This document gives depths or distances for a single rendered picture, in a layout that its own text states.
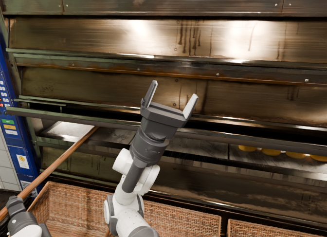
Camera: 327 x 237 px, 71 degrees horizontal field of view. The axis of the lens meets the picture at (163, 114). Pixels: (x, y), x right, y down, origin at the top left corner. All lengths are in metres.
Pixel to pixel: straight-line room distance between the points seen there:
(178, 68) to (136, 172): 0.61
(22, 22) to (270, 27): 1.19
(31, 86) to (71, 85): 0.26
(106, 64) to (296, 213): 1.22
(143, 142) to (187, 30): 0.62
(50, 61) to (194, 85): 0.77
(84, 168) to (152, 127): 1.07
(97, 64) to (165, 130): 0.73
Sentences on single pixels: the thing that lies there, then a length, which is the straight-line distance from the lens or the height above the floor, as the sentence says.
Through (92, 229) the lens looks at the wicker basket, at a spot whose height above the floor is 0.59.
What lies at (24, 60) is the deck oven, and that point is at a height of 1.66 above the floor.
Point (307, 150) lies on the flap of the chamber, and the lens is 1.06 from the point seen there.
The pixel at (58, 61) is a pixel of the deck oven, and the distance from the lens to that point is 1.34.
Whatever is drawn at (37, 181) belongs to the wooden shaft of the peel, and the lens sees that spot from 1.23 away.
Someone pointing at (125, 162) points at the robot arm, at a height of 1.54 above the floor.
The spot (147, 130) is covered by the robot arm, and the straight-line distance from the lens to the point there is 0.55.
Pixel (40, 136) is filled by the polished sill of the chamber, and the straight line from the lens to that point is 1.65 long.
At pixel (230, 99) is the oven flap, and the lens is 1.09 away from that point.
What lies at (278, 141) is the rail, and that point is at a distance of 1.03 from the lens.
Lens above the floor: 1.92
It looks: 25 degrees down
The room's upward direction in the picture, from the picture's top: straight up
